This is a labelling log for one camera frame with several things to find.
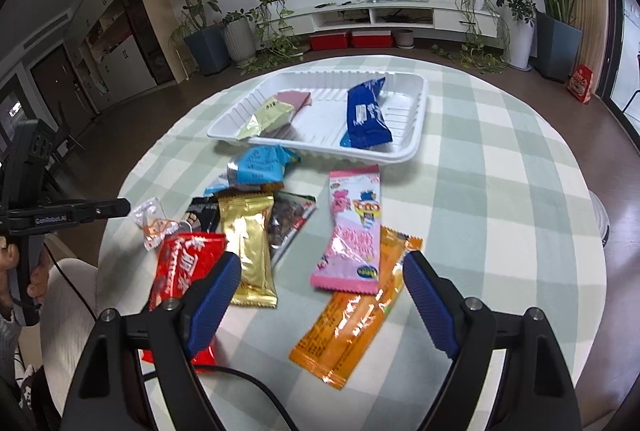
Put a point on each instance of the small white pot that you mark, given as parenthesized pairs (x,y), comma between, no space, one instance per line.
(404,38)

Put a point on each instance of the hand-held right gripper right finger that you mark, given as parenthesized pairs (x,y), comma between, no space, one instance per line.
(430,306)

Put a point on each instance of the dark door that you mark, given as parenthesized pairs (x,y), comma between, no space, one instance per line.
(57,81)

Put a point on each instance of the orange snack packet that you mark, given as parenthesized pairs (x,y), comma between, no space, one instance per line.
(345,326)

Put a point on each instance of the person's left hand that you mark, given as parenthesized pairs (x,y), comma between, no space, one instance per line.
(39,278)

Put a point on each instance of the red snack packet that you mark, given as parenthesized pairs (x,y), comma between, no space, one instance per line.
(185,261)

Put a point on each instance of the person's left forearm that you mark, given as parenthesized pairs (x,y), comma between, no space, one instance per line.
(7,328)

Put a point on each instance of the checkered tablecloth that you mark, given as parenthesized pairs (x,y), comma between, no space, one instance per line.
(475,211)

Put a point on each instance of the pink snack packet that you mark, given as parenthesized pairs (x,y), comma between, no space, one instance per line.
(350,231)

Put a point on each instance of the blue square planter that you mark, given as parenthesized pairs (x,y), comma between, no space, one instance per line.
(207,48)

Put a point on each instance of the black snack packet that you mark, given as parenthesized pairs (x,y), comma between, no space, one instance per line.
(202,213)

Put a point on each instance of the white television cabinet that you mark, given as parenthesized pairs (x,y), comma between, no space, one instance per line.
(450,16)

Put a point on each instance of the white chair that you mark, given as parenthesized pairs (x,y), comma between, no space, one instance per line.
(65,311)

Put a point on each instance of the clear candy wrapper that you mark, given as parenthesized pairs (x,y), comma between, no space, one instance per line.
(155,226)

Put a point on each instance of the tall white planter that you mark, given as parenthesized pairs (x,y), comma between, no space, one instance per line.
(520,43)

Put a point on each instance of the wooden wall cabinet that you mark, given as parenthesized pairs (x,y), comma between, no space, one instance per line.
(130,41)

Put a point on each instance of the white ribbed planter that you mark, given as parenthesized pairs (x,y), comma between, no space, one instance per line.
(240,41)

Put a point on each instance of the trailing pothos plant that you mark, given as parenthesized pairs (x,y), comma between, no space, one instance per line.
(272,26)

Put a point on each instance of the white round object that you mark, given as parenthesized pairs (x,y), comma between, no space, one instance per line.
(600,221)

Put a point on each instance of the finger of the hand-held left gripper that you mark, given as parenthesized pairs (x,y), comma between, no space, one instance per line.
(107,207)

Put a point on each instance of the white plastic tray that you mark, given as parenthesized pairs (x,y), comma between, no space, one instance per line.
(325,121)

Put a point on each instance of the pale green snack packet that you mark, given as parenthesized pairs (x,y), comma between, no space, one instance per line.
(267,116)

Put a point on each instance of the mauve snack packet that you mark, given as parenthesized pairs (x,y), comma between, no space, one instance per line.
(297,98)

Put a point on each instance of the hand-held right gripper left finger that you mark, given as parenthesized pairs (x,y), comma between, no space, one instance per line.
(215,301)

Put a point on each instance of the dark brown snack packet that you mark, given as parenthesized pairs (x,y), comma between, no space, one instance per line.
(287,221)

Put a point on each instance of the dark blue snack packet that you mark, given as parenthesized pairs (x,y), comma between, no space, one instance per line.
(367,111)

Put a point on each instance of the large blue planter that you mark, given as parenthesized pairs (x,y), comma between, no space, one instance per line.
(557,46)

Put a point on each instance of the light blue snack packet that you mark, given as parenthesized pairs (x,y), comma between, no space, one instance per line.
(260,163)

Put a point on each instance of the red paper bag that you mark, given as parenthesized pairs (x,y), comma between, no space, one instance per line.
(580,83)

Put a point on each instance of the red storage box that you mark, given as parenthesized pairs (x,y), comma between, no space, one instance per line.
(328,41)
(370,38)

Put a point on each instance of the gold snack packet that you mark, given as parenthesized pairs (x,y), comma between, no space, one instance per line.
(247,241)

